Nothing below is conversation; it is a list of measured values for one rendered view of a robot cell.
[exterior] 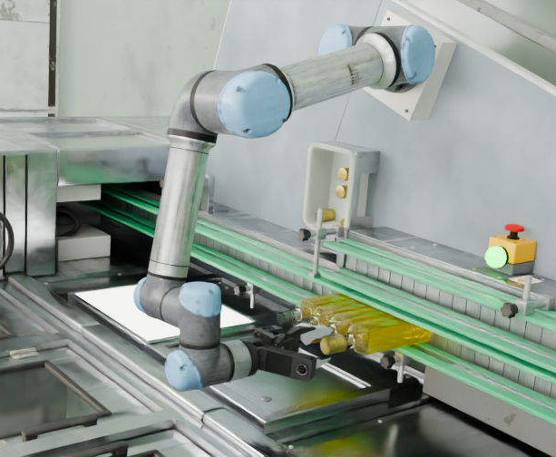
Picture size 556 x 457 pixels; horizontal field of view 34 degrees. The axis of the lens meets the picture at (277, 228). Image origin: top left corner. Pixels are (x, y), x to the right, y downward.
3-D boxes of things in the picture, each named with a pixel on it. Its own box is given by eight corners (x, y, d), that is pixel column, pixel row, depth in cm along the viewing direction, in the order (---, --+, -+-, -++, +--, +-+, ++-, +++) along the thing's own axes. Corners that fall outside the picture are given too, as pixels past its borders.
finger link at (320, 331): (316, 310, 186) (280, 326, 181) (335, 318, 182) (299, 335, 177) (317, 324, 187) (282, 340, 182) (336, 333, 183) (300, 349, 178)
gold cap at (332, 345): (335, 348, 187) (318, 352, 184) (336, 332, 186) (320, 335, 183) (346, 354, 184) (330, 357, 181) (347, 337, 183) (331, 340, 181)
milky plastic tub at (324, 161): (326, 222, 242) (301, 225, 237) (334, 140, 237) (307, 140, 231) (370, 238, 228) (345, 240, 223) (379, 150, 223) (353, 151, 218)
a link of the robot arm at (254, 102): (387, 20, 194) (183, 76, 163) (442, 19, 183) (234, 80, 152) (394, 74, 198) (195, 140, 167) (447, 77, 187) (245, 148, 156)
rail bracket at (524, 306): (541, 305, 174) (496, 314, 166) (546, 267, 172) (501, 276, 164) (558, 310, 171) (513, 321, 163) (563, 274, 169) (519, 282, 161)
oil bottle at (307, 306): (359, 310, 215) (289, 324, 202) (361, 287, 214) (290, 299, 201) (375, 316, 211) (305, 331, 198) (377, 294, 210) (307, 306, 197)
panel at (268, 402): (174, 286, 264) (66, 302, 243) (175, 277, 263) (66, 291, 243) (389, 401, 195) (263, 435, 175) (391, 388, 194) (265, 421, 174)
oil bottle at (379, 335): (411, 334, 202) (339, 349, 189) (414, 310, 201) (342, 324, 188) (430, 342, 198) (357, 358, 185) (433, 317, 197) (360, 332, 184)
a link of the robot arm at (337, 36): (355, 29, 205) (311, 22, 196) (399, 28, 195) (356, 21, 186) (350, 82, 207) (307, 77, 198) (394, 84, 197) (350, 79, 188)
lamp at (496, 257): (490, 264, 190) (481, 265, 188) (492, 243, 189) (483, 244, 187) (507, 269, 186) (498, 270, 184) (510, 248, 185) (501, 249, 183)
